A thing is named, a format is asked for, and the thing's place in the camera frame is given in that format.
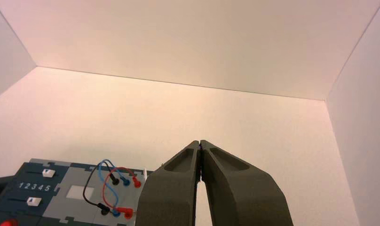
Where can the blue and grey task board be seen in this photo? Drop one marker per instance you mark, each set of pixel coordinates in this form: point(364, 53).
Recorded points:
point(68, 209)

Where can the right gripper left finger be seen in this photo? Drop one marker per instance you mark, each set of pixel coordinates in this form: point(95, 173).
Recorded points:
point(171, 193)

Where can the red push button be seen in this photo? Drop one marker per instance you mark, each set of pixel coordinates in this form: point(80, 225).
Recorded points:
point(8, 222)

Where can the white slider knob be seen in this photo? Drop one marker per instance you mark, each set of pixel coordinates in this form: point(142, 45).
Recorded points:
point(33, 201)
point(48, 173)

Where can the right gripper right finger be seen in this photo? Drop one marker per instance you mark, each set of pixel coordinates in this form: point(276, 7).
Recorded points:
point(239, 196)

